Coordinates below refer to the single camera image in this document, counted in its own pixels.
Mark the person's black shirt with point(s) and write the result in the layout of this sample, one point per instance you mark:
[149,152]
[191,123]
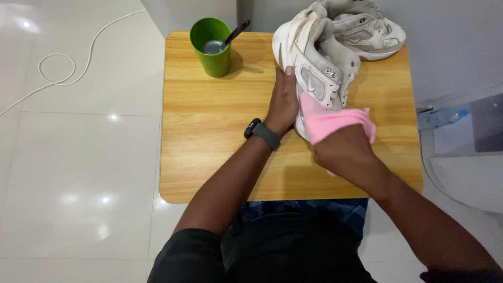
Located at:
[259,251]

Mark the dark toothbrush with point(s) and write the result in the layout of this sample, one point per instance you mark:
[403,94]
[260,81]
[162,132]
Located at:
[235,34]

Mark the person's left hand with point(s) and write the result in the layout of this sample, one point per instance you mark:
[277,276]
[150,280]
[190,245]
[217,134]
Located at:
[283,103]

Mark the pink cleaning cloth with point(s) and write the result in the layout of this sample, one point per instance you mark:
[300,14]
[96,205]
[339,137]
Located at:
[334,122]

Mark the person's right hand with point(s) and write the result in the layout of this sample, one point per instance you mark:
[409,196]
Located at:
[345,151]

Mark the green plastic cup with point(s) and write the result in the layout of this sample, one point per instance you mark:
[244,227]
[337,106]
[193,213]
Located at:
[212,49]

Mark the white toilet bowl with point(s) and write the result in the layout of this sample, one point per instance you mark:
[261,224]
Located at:
[467,180]

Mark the person's blue plaid shorts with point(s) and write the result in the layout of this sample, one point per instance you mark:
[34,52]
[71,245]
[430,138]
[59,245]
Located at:
[314,210]

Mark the clear plastic water bottle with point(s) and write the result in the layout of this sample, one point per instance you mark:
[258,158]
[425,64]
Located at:
[442,117]

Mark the white sneaker with grey logo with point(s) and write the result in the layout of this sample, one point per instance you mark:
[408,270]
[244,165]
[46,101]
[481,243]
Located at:
[314,67]
[363,29]

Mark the wooden folding table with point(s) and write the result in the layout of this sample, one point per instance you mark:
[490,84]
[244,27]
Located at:
[220,129]

